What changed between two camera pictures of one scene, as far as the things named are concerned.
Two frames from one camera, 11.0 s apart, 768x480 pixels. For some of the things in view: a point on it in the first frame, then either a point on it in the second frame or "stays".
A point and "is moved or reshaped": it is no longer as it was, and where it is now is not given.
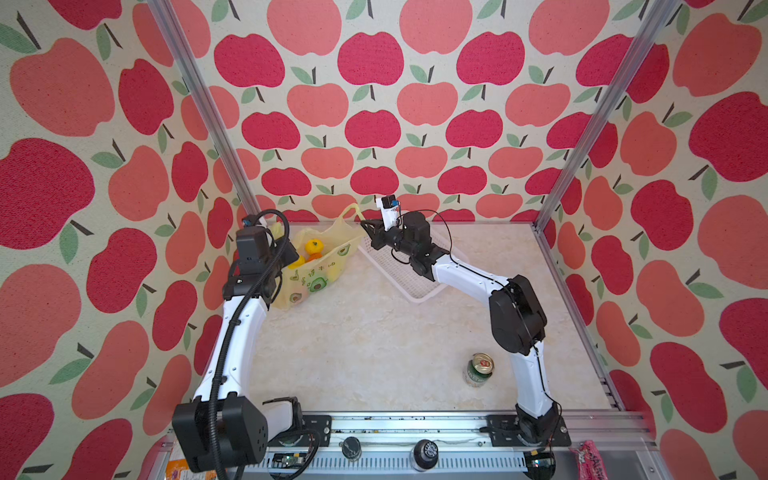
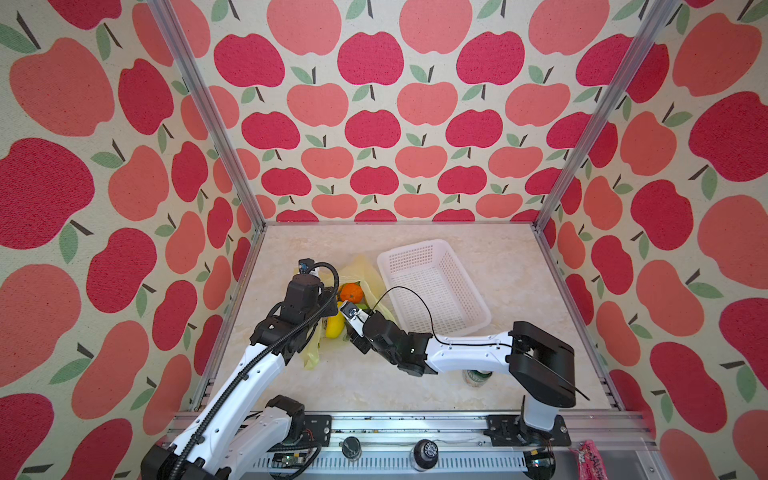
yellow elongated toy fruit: x=301 y=259 is moved or reshaped
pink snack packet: x=590 y=465 stays
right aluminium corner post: x=656 y=16 stays
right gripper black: x=376 y=232 to x=354 y=340
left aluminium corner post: x=207 y=110 stays
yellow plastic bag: x=306 y=280 to x=355 y=270
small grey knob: x=351 y=448 stays
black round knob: x=424 y=455 stays
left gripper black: x=290 y=255 to x=327 y=294
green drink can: x=479 y=369 stays
